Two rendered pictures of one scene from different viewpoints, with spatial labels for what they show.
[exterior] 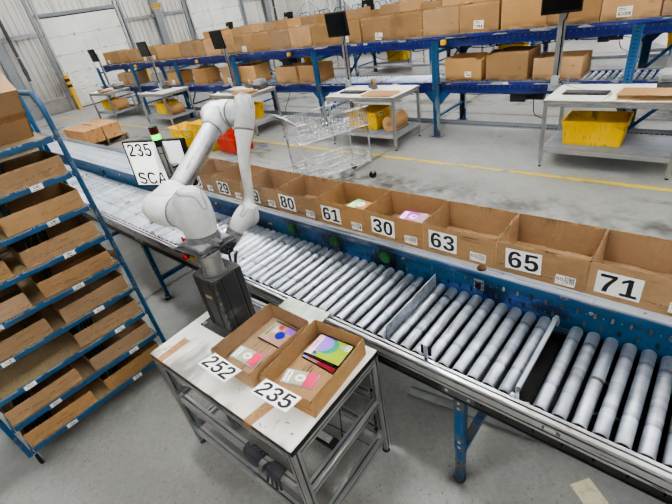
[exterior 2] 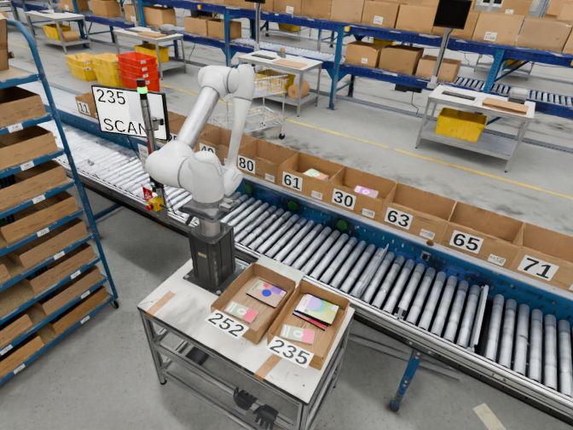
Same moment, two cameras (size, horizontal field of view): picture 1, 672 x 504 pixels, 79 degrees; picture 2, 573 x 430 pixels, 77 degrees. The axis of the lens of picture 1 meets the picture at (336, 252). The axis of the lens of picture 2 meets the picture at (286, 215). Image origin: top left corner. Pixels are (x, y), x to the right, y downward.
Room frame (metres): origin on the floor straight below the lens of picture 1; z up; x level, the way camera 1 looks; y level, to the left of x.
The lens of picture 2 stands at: (0.21, 0.65, 2.28)
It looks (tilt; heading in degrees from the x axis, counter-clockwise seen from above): 36 degrees down; 343
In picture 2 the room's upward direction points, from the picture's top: 4 degrees clockwise
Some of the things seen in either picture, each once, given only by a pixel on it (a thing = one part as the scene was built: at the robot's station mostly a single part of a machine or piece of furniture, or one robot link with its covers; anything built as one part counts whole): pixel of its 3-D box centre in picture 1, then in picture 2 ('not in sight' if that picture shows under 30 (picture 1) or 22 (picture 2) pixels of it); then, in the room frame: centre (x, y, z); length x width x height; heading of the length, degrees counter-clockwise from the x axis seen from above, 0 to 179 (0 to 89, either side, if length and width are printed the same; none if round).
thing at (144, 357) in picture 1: (124, 357); (68, 300); (2.26, 1.63, 0.19); 0.40 x 0.30 x 0.10; 135
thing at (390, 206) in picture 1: (406, 217); (361, 192); (2.12, -0.44, 0.97); 0.39 x 0.29 x 0.17; 44
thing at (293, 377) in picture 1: (300, 379); (297, 334); (1.24, 0.25, 0.76); 0.16 x 0.07 x 0.02; 62
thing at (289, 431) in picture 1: (257, 354); (247, 309); (1.47, 0.46, 0.74); 1.00 x 0.58 x 0.03; 47
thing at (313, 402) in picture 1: (314, 363); (309, 321); (1.28, 0.18, 0.80); 0.38 x 0.28 x 0.10; 139
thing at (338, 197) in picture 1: (353, 206); (310, 176); (2.40, -0.17, 0.97); 0.39 x 0.29 x 0.17; 44
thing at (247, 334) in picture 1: (262, 342); (255, 299); (1.47, 0.42, 0.80); 0.38 x 0.28 x 0.10; 135
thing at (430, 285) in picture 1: (412, 305); (374, 270); (1.58, -0.33, 0.76); 0.46 x 0.01 x 0.09; 134
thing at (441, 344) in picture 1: (455, 327); (410, 290); (1.41, -0.49, 0.72); 0.52 x 0.05 x 0.05; 134
